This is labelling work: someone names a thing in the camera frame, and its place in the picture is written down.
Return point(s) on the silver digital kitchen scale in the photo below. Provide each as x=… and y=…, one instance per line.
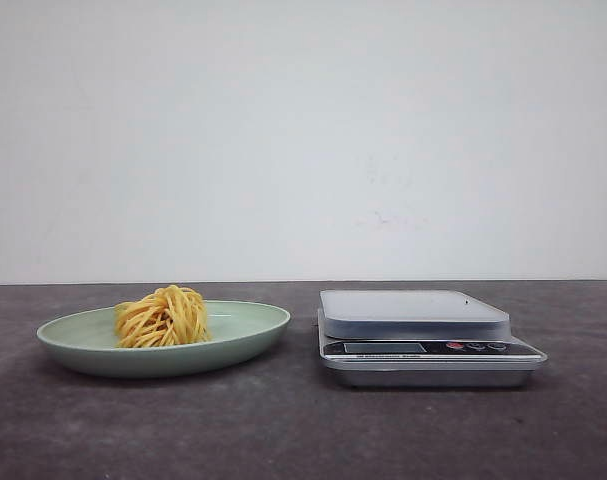
x=420, y=338

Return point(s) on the yellow vermicelli noodle bundle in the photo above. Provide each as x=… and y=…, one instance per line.
x=169, y=316

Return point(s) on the pale green shallow plate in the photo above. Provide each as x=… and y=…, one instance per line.
x=85, y=342

